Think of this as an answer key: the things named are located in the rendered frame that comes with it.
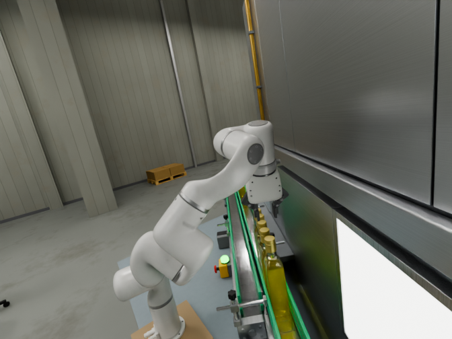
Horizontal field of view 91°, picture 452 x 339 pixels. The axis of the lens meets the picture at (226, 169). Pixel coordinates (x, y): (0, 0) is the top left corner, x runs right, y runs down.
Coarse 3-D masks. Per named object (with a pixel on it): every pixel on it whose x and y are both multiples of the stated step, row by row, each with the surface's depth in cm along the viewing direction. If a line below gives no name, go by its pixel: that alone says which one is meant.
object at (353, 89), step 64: (256, 0) 91; (320, 0) 44; (384, 0) 29; (448, 0) 22; (320, 64) 49; (384, 64) 31; (448, 64) 23; (320, 128) 54; (384, 128) 33; (448, 128) 24; (384, 192) 35; (448, 192) 25; (448, 256) 24; (320, 320) 82
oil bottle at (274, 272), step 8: (264, 264) 73; (272, 264) 70; (280, 264) 70; (272, 272) 70; (280, 272) 70; (272, 280) 71; (280, 280) 71; (272, 288) 71; (280, 288) 72; (272, 296) 72; (280, 296) 72; (272, 304) 73; (280, 304) 73; (288, 304) 73; (280, 312) 74; (288, 312) 74
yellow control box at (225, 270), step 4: (220, 260) 119; (220, 264) 116; (224, 264) 115; (228, 264) 114; (220, 268) 114; (224, 268) 114; (228, 268) 114; (220, 272) 115; (224, 272) 115; (228, 272) 115; (224, 276) 115; (228, 276) 115
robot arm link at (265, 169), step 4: (276, 160) 60; (268, 164) 57; (272, 164) 58; (276, 164) 61; (260, 168) 57; (264, 168) 57; (268, 168) 58; (272, 168) 58; (256, 172) 58; (260, 172) 58; (264, 172) 58; (268, 172) 58
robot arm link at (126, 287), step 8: (120, 272) 69; (128, 272) 68; (120, 280) 67; (128, 280) 67; (136, 280) 67; (120, 288) 66; (128, 288) 66; (136, 288) 67; (144, 288) 68; (152, 288) 71; (120, 296) 66; (128, 296) 67
